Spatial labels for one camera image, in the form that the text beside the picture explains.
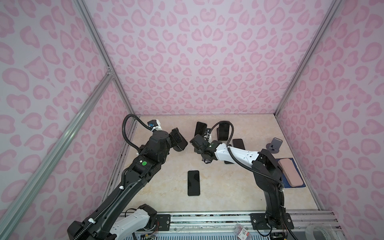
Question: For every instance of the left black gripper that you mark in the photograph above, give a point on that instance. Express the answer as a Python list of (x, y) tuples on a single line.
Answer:
[(176, 134)]

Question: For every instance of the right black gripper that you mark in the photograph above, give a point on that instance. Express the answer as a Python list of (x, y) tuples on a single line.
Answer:
[(196, 150)]

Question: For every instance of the green phone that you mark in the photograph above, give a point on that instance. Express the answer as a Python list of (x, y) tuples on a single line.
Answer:
[(194, 183), (200, 129)]

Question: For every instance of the purple phone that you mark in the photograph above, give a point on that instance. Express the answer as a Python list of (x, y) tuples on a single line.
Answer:
[(223, 131)]

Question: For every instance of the silver phone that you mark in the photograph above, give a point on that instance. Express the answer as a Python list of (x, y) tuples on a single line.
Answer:
[(238, 143)]

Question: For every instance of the round stand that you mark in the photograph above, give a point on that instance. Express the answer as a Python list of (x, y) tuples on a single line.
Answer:
[(274, 146)]

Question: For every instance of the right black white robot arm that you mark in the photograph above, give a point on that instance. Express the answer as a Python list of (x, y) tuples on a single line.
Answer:
[(267, 174)]

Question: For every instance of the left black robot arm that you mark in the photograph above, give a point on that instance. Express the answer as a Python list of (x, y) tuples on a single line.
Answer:
[(97, 226)]

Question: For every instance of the pink phone case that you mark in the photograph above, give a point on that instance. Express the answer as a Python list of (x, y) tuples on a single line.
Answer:
[(290, 172)]

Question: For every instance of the small red white packet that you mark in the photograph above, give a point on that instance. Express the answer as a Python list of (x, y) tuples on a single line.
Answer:
[(241, 233)]

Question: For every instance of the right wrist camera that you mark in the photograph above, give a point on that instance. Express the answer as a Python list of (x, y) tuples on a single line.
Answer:
[(207, 134)]

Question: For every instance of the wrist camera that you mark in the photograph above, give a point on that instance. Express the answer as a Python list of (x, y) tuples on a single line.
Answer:
[(154, 125), (207, 134)]

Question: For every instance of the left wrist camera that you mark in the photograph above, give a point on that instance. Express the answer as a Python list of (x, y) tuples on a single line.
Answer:
[(154, 125)]

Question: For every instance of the aluminium diagonal frame bar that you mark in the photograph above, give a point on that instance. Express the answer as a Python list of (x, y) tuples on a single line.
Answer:
[(21, 204)]

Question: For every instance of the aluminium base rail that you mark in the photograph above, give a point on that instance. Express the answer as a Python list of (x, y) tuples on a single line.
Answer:
[(301, 225)]

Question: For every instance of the left aluminium corner post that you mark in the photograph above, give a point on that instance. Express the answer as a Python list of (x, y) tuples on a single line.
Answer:
[(90, 25)]

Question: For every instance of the aluminium corner post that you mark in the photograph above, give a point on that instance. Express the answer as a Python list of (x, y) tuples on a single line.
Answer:
[(90, 25), (329, 17)]

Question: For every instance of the right aluminium corner post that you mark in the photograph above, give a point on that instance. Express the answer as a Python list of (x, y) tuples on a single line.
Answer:
[(329, 17)]

